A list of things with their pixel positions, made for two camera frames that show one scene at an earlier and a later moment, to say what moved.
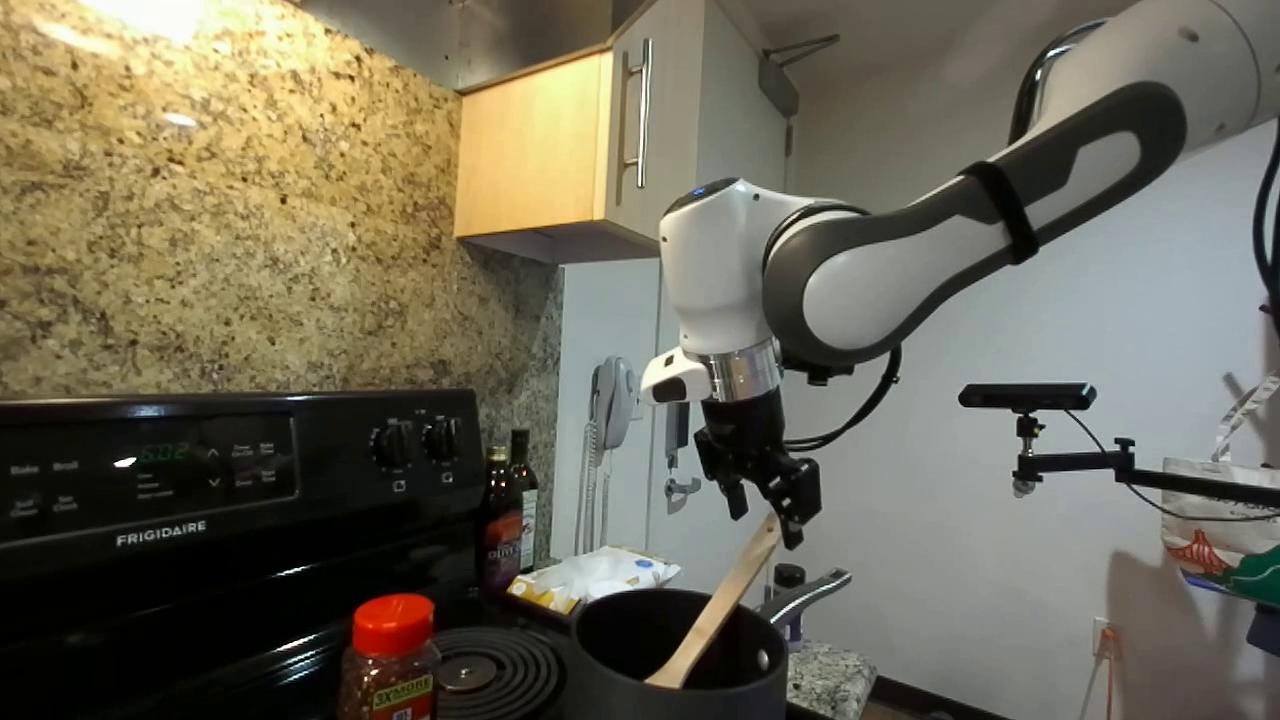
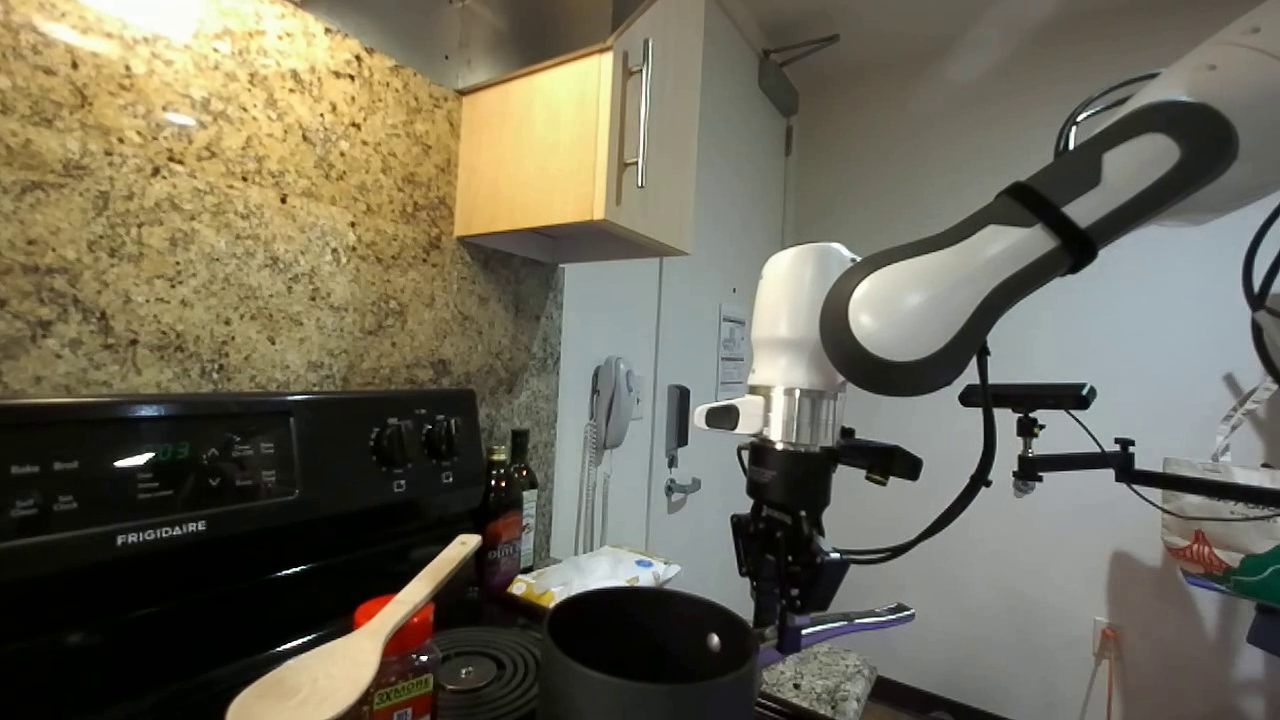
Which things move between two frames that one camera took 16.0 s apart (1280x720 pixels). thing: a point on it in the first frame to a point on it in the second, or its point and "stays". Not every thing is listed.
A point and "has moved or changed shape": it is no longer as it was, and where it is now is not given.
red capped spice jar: x=395 y=663 stays
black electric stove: x=201 y=553 stays
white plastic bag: x=585 y=575 stays
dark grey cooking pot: x=623 y=637 has moved or changed shape
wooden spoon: x=718 y=609 to x=320 y=680
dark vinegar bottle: x=503 y=530 stays
